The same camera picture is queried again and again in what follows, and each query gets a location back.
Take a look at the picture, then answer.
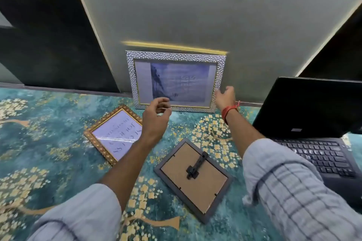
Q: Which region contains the person's right hand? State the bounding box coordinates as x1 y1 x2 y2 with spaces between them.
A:
214 86 237 110

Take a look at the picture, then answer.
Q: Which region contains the person's left hand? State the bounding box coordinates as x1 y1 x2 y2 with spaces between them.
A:
141 97 173 144

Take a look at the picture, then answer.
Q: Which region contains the person's right forearm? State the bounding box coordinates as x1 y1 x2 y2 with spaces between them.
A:
225 107 350 241

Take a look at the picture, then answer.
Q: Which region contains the person's left forearm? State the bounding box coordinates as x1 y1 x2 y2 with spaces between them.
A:
28 134 168 241

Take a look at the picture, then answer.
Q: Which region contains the red thread wristband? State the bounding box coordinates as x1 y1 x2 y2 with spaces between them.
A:
221 101 241 125

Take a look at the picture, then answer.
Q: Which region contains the black laptop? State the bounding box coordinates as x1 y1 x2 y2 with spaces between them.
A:
252 77 362 211

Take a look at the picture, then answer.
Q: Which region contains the silver textured picture frame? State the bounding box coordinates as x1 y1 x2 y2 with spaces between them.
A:
126 50 227 114

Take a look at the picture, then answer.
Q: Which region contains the gold ornate picture frame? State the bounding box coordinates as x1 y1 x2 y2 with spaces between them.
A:
83 104 143 167

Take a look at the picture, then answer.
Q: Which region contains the grey picture frame brown backing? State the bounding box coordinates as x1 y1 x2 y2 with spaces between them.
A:
154 138 235 224

